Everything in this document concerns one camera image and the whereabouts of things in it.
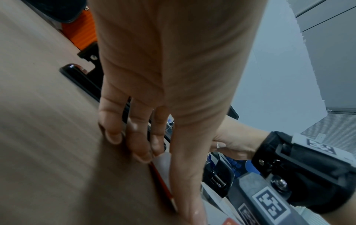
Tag grey ribbed panel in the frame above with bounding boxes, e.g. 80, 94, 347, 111
299, 109, 356, 155

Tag person's right hand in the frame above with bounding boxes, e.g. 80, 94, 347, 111
208, 116, 271, 161

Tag person's left hand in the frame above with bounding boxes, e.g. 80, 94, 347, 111
89, 0, 269, 224

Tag blue packet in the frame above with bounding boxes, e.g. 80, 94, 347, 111
225, 157, 260, 177

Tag black monitor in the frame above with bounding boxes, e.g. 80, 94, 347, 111
227, 105, 240, 120

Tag white papers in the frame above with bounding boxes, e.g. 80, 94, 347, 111
200, 182, 243, 225

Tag black plastic buckle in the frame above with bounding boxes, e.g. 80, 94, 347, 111
77, 41, 104, 76

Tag black box with spring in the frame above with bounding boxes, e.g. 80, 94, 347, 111
202, 153, 237, 198

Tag grey cabinet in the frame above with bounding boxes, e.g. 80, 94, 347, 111
286, 0, 356, 33

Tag red pencil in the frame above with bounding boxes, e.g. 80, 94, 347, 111
148, 162, 178, 212

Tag dark bag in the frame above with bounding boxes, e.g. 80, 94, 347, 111
22, 0, 90, 23

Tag grey bar with marker tags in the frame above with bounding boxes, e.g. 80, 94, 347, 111
230, 171, 302, 225

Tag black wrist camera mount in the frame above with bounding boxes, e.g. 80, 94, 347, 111
251, 131, 356, 214

